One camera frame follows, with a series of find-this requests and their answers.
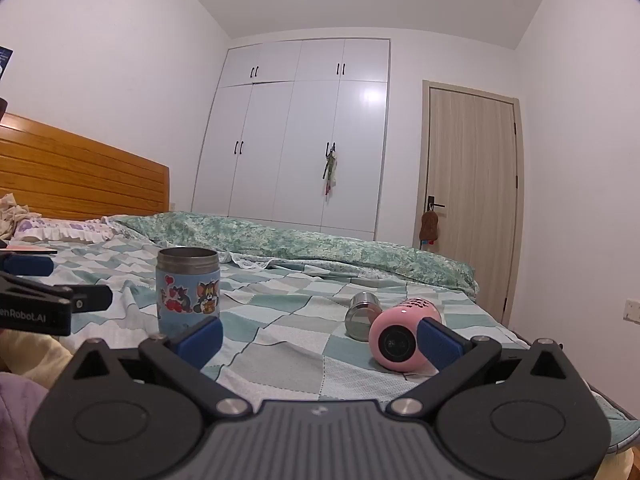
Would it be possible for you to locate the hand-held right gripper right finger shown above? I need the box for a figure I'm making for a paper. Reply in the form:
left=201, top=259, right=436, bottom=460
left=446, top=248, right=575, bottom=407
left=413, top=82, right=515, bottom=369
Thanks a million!
left=387, top=317, right=588, bottom=418

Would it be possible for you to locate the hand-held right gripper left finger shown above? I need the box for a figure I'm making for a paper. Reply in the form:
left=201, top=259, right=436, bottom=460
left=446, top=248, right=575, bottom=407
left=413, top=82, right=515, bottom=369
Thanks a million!
left=52, top=317, right=254, bottom=418

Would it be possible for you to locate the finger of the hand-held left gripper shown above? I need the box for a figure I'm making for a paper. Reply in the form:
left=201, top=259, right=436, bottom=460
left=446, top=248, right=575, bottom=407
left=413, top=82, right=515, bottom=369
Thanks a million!
left=0, top=253, right=55, bottom=277
left=0, top=271, right=114, bottom=314

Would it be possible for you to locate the pink cup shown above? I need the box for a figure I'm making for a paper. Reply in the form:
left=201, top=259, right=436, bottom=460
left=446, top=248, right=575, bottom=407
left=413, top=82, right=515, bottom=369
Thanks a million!
left=368, top=297, right=445, bottom=374

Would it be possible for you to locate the blue cartoon steel cup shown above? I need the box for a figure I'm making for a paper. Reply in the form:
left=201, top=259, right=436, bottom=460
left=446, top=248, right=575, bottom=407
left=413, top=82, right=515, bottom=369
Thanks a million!
left=155, top=247, right=222, bottom=337

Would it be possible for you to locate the small steel cup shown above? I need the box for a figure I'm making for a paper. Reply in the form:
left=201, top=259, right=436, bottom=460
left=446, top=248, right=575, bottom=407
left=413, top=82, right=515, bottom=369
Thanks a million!
left=345, top=292, right=382, bottom=342

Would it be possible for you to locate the pink thin book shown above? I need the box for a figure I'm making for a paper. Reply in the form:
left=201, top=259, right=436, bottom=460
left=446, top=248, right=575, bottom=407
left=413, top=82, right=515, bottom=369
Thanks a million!
left=0, top=244, right=59, bottom=255

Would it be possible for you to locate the yellow cloth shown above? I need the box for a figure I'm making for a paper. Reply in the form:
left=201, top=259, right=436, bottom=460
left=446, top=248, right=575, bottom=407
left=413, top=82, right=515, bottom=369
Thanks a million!
left=0, top=331, right=74, bottom=392

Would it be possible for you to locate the beige crumpled cloth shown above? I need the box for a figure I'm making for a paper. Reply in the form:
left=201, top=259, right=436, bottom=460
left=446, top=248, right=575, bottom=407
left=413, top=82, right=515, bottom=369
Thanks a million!
left=0, top=192, right=35, bottom=242

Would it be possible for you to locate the purple floral pillow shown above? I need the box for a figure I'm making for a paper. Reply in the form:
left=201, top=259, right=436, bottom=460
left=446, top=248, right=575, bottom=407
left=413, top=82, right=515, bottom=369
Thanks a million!
left=12, top=212, right=122, bottom=245

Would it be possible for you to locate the orange wooden headboard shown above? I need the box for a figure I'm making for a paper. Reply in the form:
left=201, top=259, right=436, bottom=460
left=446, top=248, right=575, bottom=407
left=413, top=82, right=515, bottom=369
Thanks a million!
left=0, top=112, right=171, bottom=222

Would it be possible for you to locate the purple cloth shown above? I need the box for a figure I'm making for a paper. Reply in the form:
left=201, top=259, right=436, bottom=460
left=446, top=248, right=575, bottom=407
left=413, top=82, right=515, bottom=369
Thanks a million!
left=0, top=374, right=49, bottom=480

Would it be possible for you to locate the light wooden door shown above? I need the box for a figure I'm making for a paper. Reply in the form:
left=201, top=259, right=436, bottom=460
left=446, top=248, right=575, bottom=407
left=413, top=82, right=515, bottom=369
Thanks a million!
left=421, top=79, right=525, bottom=328

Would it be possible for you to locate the green floral quilt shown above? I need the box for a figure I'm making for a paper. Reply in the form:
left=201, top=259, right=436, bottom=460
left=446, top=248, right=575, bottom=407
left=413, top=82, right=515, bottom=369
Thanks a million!
left=102, top=211, right=479, bottom=302

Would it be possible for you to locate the hanging key bundle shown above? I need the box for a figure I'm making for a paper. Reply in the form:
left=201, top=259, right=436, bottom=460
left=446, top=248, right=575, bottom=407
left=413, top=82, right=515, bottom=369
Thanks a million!
left=322, top=142, right=340, bottom=197

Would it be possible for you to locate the white wardrobe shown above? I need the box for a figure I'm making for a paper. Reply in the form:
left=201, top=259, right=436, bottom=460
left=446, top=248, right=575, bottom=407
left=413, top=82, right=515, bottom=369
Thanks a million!
left=191, top=37, right=391, bottom=242

